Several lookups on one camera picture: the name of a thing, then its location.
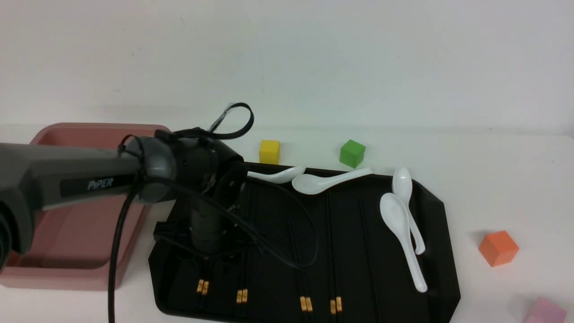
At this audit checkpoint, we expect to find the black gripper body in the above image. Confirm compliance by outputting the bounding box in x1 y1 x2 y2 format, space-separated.
153 164 256 259

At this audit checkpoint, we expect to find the black chopstick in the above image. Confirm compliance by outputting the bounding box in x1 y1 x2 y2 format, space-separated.
236 188 253 304
327 192 343 315
325 192 338 322
287 193 313 316
201 259 213 296
196 259 209 294
283 197 309 315
240 187 257 303

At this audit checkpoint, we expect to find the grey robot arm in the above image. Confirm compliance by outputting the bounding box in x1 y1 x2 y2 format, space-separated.
1 131 248 267

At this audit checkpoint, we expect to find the white spoon far left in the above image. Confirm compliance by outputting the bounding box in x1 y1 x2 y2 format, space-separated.
247 166 307 184

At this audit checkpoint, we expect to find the white spoon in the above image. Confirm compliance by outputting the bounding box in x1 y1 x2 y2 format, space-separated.
379 192 428 293
391 167 426 255
291 167 374 196
247 166 307 184

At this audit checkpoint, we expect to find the yellow cube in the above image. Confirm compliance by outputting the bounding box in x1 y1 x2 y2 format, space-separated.
259 140 281 164

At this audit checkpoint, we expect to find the white spoon centre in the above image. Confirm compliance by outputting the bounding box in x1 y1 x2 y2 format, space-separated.
291 167 374 196

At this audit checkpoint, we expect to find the black plastic tray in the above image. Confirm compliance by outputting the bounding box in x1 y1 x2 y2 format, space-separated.
149 175 461 323

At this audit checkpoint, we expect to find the pink plastic bin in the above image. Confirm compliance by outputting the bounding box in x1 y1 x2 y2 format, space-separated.
1 123 165 290

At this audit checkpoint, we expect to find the green cube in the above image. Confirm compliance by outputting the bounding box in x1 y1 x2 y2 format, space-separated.
339 140 366 168

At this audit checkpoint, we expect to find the white spoon front right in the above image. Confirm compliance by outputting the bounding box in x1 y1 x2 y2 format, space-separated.
379 192 428 293

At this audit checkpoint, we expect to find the white spoon back right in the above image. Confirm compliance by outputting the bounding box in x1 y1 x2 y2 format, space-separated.
391 167 426 255

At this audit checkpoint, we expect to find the orange cube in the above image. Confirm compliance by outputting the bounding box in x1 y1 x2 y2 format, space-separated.
479 230 519 267

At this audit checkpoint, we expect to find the pink cube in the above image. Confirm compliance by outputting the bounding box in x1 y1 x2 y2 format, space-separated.
523 297 567 323

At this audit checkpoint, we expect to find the black cable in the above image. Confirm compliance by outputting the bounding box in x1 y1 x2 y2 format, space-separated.
107 102 320 323

